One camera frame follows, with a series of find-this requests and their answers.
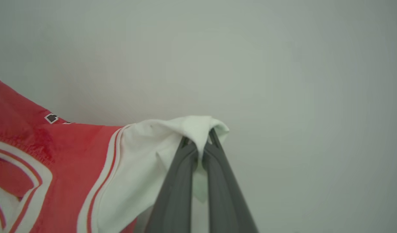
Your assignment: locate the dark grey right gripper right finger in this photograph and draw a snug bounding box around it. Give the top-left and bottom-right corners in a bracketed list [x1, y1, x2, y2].
[202, 128, 259, 233]

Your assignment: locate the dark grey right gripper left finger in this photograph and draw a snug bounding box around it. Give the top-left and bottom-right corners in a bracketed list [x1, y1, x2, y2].
[145, 137, 199, 233]

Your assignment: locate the red and white basketball jersey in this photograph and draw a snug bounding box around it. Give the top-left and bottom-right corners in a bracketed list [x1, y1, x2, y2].
[0, 71, 230, 233]

